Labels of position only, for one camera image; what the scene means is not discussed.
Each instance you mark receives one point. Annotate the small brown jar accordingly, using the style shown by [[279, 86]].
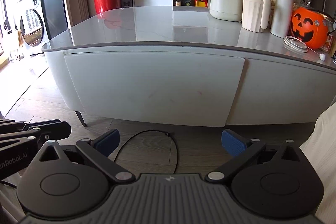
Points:
[[178, 0]]

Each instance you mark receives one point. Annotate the white thermos bottle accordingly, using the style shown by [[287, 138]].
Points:
[[283, 3]]

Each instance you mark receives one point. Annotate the clear round lid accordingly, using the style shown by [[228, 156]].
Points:
[[295, 44]]

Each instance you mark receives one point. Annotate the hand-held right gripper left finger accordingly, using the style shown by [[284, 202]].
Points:
[[109, 142]]

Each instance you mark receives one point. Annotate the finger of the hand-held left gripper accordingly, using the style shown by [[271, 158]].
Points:
[[31, 138], [56, 129]]

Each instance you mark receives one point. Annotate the cream pitcher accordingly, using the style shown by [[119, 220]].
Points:
[[252, 11]]

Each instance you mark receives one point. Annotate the white ball-tipped stick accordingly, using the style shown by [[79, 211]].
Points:
[[321, 56]]

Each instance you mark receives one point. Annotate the orange pumpkin bucket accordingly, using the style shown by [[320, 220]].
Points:
[[307, 27]]

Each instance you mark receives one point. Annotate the green toy truck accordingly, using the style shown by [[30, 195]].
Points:
[[187, 0]]

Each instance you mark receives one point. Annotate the white washing machine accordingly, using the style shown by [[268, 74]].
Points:
[[32, 27]]

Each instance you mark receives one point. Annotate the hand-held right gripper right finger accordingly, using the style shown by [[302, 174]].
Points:
[[233, 143]]

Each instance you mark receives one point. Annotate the red patterned box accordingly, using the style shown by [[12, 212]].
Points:
[[330, 43]]

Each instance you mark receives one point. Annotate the white wooden drawer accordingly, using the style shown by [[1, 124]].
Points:
[[152, 87]]

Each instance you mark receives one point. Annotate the person's white clothing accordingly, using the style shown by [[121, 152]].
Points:
[[323, 161]]

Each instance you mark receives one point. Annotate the cream oval container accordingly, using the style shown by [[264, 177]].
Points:
[[224, 6]]

